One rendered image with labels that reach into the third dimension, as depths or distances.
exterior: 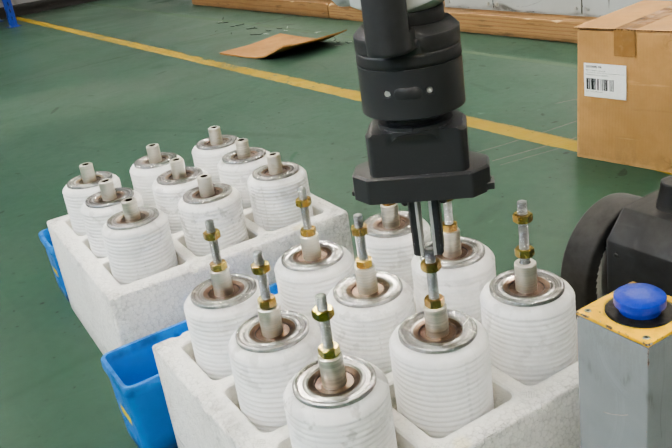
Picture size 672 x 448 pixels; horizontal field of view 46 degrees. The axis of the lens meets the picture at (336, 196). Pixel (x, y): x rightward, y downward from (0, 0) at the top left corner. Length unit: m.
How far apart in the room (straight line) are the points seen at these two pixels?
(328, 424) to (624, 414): 0.24
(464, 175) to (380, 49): 0.14
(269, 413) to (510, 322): 0.26
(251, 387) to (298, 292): 0.17
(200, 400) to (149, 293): 0.31
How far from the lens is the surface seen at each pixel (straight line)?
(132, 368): 1.15
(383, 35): 0.61
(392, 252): 0.98
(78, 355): 1.40
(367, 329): 0.84
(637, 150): 1.83
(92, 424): 1.22
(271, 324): 0.80
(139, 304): 1.15
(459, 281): 0.89
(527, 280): 0.83
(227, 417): 0.84
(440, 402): 0.77
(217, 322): 0.88
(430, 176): 0.68
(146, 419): 1.08
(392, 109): 0.65
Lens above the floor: 0.66
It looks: 21 degrees down
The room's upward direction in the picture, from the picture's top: 8 degrees counter-clockwise
